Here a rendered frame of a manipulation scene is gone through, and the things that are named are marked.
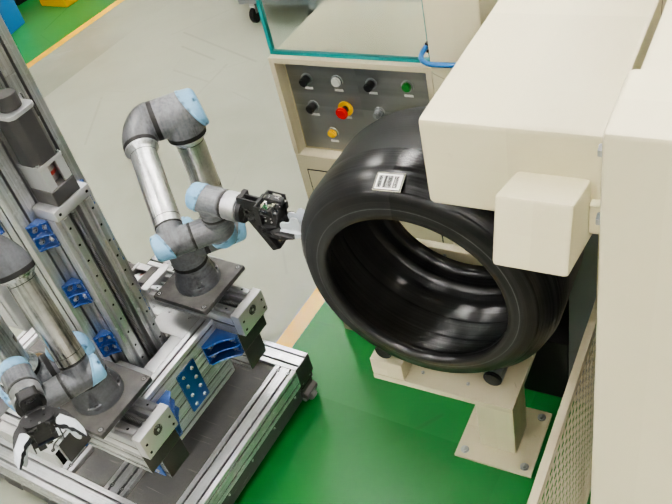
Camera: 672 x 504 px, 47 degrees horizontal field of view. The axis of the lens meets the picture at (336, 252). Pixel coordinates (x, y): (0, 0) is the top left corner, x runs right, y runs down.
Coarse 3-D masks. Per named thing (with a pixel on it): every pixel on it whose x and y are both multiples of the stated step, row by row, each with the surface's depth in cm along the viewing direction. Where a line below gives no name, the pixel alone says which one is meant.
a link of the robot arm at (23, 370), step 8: (8, 360) 190; (16, 360) 190; (24, 360) 192; (0, 368) 190; (8, 368) 188; (16, 368) 187; (24, 368) 188; (0, 376) 188; (8, 376) 186; (16, 376) 185; (24, 376) 185; (32, 376) 187; (8, 384) 185; (40, 384) 192; (8, 392) 184
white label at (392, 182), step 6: (378, 174) 149; (384, 174) 148; (390, 174) 148; (396, 174) 147; (402, 174) 147; (378, 180) 148; (384, 180) 148; (390, 180) 147; (396, 180) 147; (402, 180) 146; (378, 186) 148; (384, 186) 147; (390, 186) 147; (396, 186) 146
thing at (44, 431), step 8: (40, 392) 183; (16, 400) 180; (16, 408) 180; (40, 408) 177; (48, 408) 177; (24, 416) 176; (32, 416) 175; (40, 416) 175; (48, 416) 175; (24, 424) 174; (32, 424) 173; (40, 424) 174; (48, 424) 174; (56, 424) 181; (32, 432) 174; (40, 432) 175; (48, 432) 176; (56, 432) 177; (32, 440) 175; (40, 440) 176; (48, 440) 177; (40, 448) 177
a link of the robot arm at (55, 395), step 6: (54, 378) 196; (42, 384) 194; (48, 384) 195; (54, 384) 195; (48, 390) 194; (54, 390) 194; (60, 390) 195; (48, 396) 194; (54, 396) 194; (60, 396) 195; (66, 396) 196; (48, 402) 194; (54, 402) 195; (60, 402) 196; (66, 402) 198
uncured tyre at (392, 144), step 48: (384, 144) 155; (336, 192) 157; (384, 192) 149; (336, 240) 189; (384, 240) 199; (480, 240) 145; (336, 288) 177; (384, 288) 197; (432, 288) 200; (480, 288) 196; (528, 288) 148; (384, 336) 181; (432, 336) 190; (480, 336) 186; (528, 336) 157
